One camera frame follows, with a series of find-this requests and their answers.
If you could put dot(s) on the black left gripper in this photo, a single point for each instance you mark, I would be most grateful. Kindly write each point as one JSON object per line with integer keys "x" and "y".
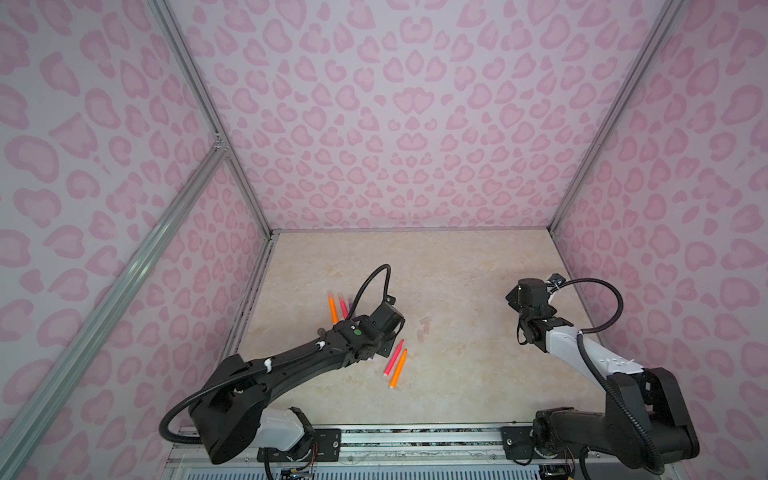
{"x": 388, "y": 348}

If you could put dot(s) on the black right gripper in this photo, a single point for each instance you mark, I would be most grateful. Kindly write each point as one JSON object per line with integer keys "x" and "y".
{"x": 514, "y": 297}

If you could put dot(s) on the small pink pen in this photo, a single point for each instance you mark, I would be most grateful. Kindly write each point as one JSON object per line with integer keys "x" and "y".
{"x": 344, "y": 307}

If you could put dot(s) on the orange pen cap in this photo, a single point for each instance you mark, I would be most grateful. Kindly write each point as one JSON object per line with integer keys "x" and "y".
{"x": 333, "y": 309}

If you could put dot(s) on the orange pen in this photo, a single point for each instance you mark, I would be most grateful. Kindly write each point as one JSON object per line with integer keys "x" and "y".
{"x": 398, "y": 369}

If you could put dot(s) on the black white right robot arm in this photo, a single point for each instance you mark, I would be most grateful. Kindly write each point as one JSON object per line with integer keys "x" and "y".
{"x": 645, "y": 423}

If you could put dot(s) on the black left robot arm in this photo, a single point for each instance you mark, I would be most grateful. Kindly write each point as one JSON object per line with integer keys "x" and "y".
{"x": 228, "y": 417}

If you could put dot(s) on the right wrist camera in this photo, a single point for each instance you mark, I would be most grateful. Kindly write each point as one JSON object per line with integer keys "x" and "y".
{"x": 555, "y": 282}

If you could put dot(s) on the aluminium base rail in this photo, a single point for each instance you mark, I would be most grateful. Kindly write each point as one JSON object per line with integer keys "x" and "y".
{"x": 411, "y": 451}

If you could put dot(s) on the aluminium corner post right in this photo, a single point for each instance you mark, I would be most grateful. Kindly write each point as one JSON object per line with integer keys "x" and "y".
{"x": 669, "y": 16}

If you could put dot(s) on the aluminium corner post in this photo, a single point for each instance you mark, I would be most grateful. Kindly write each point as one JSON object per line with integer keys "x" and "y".
{"x": 170, "y": 28}
{"x": 669, "y": 16}

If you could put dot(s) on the aluminium diagonal wall bar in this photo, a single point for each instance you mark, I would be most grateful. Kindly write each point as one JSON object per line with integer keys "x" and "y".
{"x": 38, "y": 414}

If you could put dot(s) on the aluminium corner post left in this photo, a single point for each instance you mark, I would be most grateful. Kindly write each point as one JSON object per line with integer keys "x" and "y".
{"x": 170, "y": 28}

